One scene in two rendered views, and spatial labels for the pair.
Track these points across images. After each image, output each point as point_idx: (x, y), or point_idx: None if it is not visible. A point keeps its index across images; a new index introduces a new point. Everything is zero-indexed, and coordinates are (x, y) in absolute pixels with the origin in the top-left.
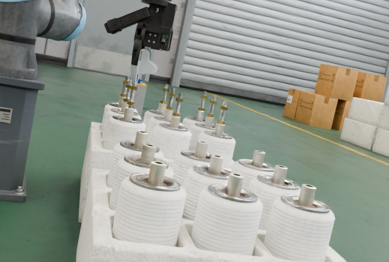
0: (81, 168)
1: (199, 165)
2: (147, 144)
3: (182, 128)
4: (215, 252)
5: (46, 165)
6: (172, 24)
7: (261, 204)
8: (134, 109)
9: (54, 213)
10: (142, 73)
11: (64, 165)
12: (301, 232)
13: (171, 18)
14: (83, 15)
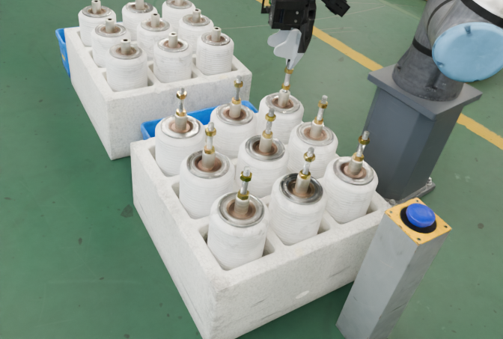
0: (414, 318)
1: (167, 27)
2: (198, 10)
3: (225, 117)
4: None
5: (439, 283)
6: None
7: (123, 8)
8: (334, 173)
9: None
10: None
11: (433, 306)
12: None
13: None
14: (444, 35)
